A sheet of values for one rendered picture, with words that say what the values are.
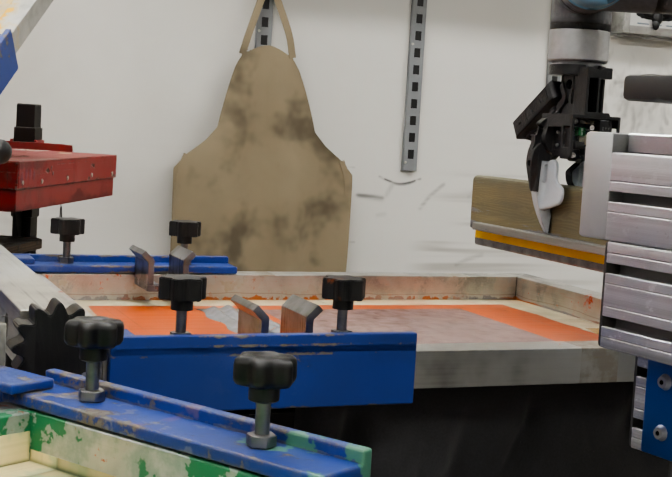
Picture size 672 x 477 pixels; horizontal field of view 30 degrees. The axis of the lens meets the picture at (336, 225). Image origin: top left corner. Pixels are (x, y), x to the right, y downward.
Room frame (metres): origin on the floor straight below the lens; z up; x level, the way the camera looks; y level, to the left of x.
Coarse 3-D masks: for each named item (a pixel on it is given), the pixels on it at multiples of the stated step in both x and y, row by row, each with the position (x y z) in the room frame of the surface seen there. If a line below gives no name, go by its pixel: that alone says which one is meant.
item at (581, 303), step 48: (96, 288) 1.64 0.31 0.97; (240, 288) 1.72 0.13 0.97; (288, 288) 1.74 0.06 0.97; (384, 288) 1.80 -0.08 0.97; (432, 288) 1.83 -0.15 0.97; (480, 288) 1.86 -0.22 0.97; (528, 288) 1.85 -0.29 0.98; (576, 288) 1.78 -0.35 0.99; (432, 384) 1.22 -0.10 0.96; (480, 384) 1.24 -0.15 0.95; (528, 384) 1.26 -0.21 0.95
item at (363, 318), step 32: (128, 320) 1.49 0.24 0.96; (160, 320) 1.51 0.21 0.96; (192, 320) 1.52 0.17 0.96; (320, 320) 1.58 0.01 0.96; (352, 320) 1.59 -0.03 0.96; (384, 320) 1.61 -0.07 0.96; (416, 320) 1.62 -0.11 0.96; (448, 320) 1.64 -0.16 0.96; (480, 320) 1.66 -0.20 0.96; (512, 320) 1.67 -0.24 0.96; (544, 320) 1.69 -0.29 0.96
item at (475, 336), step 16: (432, 336) 1.51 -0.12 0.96; (448, 336) 1.51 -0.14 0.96; (464, 336) 1.52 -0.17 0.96; (480, 336) 1.53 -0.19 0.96; (496, 336) 1.53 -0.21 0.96; (512, 336) 1.54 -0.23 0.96; (528, 336) 1.55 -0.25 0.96; (544, 336) 1.56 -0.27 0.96; (560, 336) 1.56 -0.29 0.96; (576, 336) 1.57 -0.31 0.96; (592, 336) 1.58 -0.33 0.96
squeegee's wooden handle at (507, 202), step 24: (480, 192) 1.77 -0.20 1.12; (504, 192) 1.71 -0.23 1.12; (528, 192) 1.65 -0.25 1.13; (576, 192) 1.55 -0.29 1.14; (480, 216) 1.77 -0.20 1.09; (504, 216) 1.70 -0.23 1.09; (528, 216) 1.65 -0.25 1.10; (552, 216) 1.59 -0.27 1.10; (576, 216) 1.55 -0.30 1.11; (600, 240) 1.49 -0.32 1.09
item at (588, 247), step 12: (480, 228) 1.74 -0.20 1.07; (492, 228) 1.71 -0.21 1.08; (504, 228) 1.68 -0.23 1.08; (528, 240) 1.62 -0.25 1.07; (540, 240) 1.59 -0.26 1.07; (552, 240) 1.57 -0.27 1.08; (564, 240) 1.54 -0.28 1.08; (576, 240) 1.54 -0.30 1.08; (588, 252) 1.49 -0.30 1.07; (600, 252) 1.47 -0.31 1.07
